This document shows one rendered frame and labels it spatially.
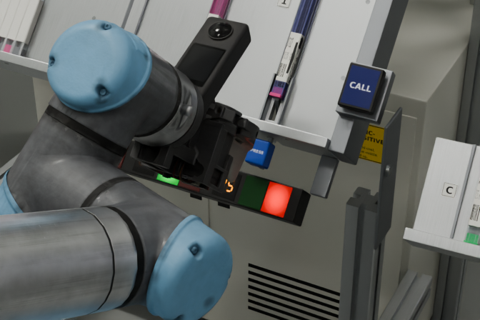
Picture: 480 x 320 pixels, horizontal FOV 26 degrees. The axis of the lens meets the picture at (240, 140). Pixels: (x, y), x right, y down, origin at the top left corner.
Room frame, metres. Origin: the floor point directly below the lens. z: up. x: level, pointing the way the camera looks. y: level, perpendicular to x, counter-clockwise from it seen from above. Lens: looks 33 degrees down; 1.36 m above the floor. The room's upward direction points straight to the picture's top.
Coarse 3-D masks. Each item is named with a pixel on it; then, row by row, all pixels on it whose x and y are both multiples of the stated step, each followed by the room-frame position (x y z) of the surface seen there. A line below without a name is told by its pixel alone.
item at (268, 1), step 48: (48, 0) 1.24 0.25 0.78; (96, 0) 1.22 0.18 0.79; (144, 0) 1.20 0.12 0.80; (192, 0) 1.18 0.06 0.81; (240, 0) 1.16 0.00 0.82; (288, 0) 1.14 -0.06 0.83; (336, 0) 1.12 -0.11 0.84; (48, 48) 1.19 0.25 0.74; (336, 48) 1.07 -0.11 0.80; (240, 96) 1.07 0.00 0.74; (288, 96) 1.04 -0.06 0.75; (336, 96) 1.03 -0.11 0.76
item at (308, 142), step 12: (0, 60) 1.18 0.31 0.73; (12, 60) 1.17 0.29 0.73; (24, 60) 1.17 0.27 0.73; (24, 72) 1.21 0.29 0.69; (36, 72) 1.17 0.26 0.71; (252, 120) 1.02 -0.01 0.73; (264, 132) 1.01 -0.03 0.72; (276, 132) 1.00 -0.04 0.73; (288, 132) 1.00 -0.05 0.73; (300, 132) 0.99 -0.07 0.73; (288, 144) 1.03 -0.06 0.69; (300, 144) 1.01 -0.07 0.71; (312, 144) 0.98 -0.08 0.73; (324, 144) 0.98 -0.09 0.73
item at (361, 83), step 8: (352, 72) 1.00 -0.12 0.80; (360, 72) 1.00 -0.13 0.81; (368, 72) 1.00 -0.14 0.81; (376, 72) 1.00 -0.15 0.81; (352, 80) 1.00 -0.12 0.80; (360, 80) 0.99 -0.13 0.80; (368, 80) 0.99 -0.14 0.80; (376, 80) 0.99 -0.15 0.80; (344, 88) 0.99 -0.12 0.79; (352, 88) 0.99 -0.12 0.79; (360, 88) 0.99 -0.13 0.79; (368, 88) 0.99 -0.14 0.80; (344, 96) 0.99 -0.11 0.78; (352, 96) 0.98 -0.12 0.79; (360, 96) 0.98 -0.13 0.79; (368, 96) 0.98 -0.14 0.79; (352, 104) 0.98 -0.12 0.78; (360, 104) 0.98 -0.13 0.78; (368, 104) 0.97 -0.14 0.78
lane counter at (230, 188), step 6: (240, 174) 1.01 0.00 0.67; (240, 180) 1.00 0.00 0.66; (228, 186) 1.00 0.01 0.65; (234, 186) 1.00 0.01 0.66; (216, 192) 1.00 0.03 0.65; (222, 192) 1.00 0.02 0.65; (228, 192) 0.99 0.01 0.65; (234, 192) 0.99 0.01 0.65; (228, 198) 0.99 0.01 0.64; (234, 198) 0.99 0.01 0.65
